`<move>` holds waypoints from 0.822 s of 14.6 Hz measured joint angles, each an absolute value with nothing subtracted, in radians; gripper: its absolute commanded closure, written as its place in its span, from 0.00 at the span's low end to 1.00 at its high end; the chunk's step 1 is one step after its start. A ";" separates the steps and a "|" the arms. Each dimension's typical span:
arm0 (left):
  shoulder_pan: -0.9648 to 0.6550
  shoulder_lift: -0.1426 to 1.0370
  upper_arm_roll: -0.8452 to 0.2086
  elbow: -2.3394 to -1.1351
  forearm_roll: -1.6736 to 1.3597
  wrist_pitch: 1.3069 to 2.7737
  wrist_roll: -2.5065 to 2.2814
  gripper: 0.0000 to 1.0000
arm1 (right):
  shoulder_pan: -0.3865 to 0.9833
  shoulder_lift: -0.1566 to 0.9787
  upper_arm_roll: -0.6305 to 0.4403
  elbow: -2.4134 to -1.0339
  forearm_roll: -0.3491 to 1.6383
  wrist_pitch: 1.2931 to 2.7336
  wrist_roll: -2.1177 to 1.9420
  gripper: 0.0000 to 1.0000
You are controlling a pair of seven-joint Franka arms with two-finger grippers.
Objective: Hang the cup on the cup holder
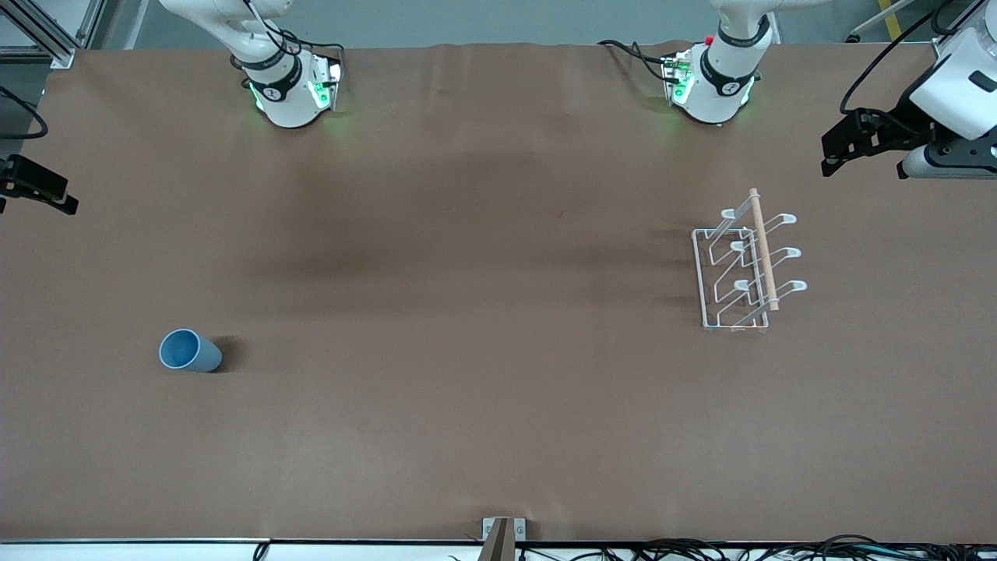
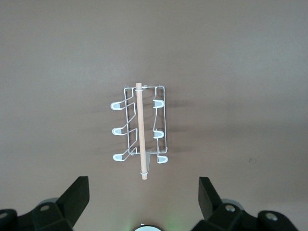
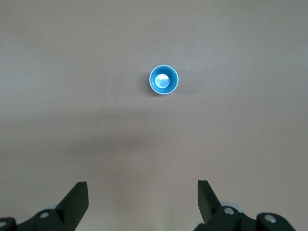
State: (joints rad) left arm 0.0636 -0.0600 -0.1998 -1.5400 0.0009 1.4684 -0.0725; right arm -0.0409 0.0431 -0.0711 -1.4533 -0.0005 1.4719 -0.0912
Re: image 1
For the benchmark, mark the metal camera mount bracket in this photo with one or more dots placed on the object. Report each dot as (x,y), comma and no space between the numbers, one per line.
(519,530)

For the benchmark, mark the brown table cover mat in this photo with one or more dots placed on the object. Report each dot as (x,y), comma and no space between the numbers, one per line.
(467,312)

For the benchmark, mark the white metal bar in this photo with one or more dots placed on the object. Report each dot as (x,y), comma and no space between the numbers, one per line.
(864,31)

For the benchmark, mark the metal base connector plate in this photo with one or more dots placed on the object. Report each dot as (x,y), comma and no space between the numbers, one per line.
(335,86)
(674,78)

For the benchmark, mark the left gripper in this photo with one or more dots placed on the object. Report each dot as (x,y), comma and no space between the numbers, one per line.
(894,125)

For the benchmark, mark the blue plastic cup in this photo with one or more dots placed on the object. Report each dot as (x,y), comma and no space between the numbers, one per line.
(191,354)

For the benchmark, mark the aluminium frame profile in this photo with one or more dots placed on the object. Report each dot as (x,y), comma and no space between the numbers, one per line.
(58,53)

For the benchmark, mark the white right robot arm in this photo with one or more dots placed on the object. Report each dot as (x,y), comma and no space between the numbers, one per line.
(284,101)

